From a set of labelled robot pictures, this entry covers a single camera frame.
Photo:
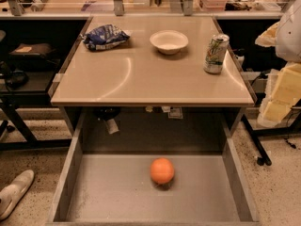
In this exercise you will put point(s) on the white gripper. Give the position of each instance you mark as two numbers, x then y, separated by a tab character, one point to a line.
289	37

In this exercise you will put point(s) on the orange fruit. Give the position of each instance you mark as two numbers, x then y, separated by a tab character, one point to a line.
161	171

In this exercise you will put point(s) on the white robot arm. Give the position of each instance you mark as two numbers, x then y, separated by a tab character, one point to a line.
285	35

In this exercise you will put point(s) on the beige counter cabinet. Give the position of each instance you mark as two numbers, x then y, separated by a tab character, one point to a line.
134	73

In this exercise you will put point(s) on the open grey drawer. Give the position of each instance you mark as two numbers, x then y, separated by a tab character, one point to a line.
106	179

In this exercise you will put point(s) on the green white soda can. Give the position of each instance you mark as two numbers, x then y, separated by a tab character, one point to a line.
216	52

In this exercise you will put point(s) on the white paper bowl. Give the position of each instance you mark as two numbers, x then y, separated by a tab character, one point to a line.
169	42

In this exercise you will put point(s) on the blue chip bag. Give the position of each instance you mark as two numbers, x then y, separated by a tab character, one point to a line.
104	37

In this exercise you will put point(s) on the black office chair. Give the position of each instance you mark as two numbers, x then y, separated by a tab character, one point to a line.
29	67

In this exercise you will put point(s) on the white shoe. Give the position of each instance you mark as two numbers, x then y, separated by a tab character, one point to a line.
11	194

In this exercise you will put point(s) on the black desk frame leg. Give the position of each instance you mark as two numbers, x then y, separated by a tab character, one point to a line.
264	159

